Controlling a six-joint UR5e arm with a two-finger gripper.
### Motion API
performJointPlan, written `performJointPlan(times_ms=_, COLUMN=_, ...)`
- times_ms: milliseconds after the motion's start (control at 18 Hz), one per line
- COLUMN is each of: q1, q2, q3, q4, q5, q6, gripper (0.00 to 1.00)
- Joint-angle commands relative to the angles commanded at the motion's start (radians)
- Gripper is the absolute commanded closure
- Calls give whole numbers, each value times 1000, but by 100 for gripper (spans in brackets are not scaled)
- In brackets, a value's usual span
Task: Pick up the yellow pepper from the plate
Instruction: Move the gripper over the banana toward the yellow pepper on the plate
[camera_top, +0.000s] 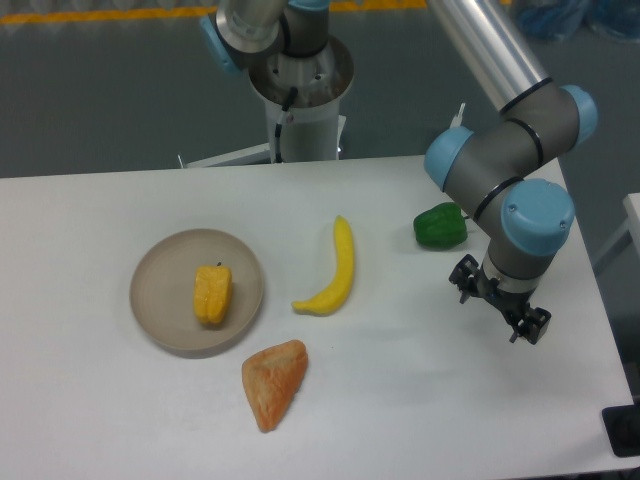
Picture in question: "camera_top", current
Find orange triangular bread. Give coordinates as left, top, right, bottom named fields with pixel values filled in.
left=241, top=339, right=309, bottom=433

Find yellow banana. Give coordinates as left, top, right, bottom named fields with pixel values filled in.
left=291, top=216, right=356, bottom=316

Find yellow bell pepper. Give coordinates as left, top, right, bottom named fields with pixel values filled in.
left=193, top=265, right=233, bottom=325

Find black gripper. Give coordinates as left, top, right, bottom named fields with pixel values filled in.
left=448, top=254, right=552, bottom=345

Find green bell pepper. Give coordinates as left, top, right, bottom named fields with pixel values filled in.
left=413, top=202, right=468, bottom=250

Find black cable on pedestal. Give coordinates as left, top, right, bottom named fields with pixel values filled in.
left=272, top=86, right=299, bottom=164

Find beige round plate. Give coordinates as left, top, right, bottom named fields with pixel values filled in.
left=129, top=229, right=264, bottom=359

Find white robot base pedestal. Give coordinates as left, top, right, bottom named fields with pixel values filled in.
left=180, top=36, right=354, bottom=169

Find white furniture at right edge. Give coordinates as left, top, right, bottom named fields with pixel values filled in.
left=592, top=192, right=639, bottom=277

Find blue plastic bags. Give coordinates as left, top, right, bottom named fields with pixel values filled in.
left=509, top=0, right=639, bottom=43

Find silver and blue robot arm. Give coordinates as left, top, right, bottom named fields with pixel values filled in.
left=200, top=1, right=598, bottom=343

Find black device at table edge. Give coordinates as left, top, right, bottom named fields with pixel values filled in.
left=601, top=404, right=639, bottom=458

